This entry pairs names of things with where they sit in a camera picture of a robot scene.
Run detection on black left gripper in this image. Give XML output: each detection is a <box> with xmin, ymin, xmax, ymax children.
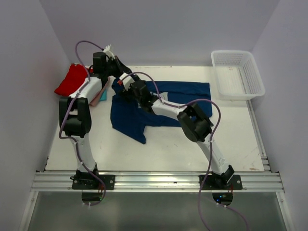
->
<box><xmin>103</xmin><ymin>55</ymin><xmax>130</xmax><ymax>78</ymax></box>

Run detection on dark blue t shirt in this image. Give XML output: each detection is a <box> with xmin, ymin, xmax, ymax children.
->
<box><xmin>110</xmin><ymin>80</ymin><xmax>211</xmax><ymax>144</ymax></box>

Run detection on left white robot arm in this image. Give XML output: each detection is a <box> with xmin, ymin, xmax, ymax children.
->
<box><xmin>59</xmin><ymin>49</ymin><xmax>131</xmax><ymax>189</ymax></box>

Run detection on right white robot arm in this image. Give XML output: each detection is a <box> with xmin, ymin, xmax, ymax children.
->
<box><xmin>118</xmin><ymin>77</ymin><xmax>234</xmax><ymax>189</ymax></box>

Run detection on turquoise folded t shirt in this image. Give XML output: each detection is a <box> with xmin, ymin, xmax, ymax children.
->
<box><xmin>100</xmin><ymin>90</ymin><xmax>108</xmax><ymax>101</ymax></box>

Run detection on beige folded t shirt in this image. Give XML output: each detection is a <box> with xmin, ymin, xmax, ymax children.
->
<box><xmin>90</xmin><ymin>84</ymin><xmax>108</xmax><ymax>107</ymax></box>

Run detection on red folded t shirt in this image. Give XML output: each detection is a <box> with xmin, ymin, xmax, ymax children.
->
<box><xmin>54</xmin><ymin>64</ymin><xmax>88</xmax><ymax>97</ymax></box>

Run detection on white plastic basket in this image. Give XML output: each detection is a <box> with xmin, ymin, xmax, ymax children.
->
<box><xmin>211</xmin><ymin>50</ymin><xmax>265</xmax><ymax>101</ymax></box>

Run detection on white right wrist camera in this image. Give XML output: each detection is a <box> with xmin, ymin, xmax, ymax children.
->
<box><xmin>118</xmin><ymin>73</ymin><xmax>135</xmax><ymax>88</ymax></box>

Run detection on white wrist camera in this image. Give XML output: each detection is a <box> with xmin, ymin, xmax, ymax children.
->
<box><xmin>103</xmin><ymin>44</ymin><xmax>115</xmax><ymax>60</ymax></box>
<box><xmin>118</xmin><ymin>73</ymin><xmax>135</xmax><ymax>88</ymax></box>

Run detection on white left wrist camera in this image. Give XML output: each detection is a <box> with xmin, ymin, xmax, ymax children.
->
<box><xmin>103</xmin><ymin>44</ymin><xmax>115</xmax><ymax>60</ymax></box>

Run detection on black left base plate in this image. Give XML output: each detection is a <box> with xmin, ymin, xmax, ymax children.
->
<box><xmin>70</xmin><ymin>175</ymin><xmax>115</xmax><ymax>190</ymax></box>

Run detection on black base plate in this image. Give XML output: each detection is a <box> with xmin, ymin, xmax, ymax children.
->
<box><xmin>70</xmin><ymin>175</ymin><xmax>115</xmax><ymax>190</ymax></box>
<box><xmin>202</xmin><ymin>175</ymin><xmax>243</xmax><ymax>190</ymax></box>

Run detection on aluminium front rail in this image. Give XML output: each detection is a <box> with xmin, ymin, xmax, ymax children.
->
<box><xmin>31</xmin><ymin>171</ymin><xmax>284</xmax><ymax>193</ymax></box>

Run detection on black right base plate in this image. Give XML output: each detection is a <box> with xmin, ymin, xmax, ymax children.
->
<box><xmin>202</xmin><ymin>175</ymin><xmax>243</xmax><ymax>190</ymax></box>

